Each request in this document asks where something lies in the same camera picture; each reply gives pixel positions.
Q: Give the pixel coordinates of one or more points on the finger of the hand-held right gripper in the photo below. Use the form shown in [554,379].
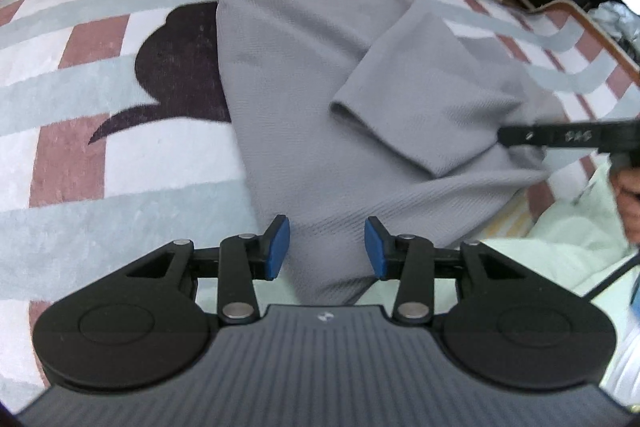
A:
[560,137]

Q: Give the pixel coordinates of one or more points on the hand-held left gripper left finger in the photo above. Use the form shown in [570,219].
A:
[277,247]

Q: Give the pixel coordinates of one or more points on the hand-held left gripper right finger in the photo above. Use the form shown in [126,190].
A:
[375,247]

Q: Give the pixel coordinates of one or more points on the grey waffle-knit shirt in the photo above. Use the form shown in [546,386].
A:
[310,82]

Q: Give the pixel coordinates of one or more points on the person's right hand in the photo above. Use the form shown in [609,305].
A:
[627,212]

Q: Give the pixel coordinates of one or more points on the person's pale fleece clothing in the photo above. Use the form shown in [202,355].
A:
[575,247]

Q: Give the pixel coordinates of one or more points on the checked pink and grey rug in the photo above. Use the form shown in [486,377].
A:
[100,182]

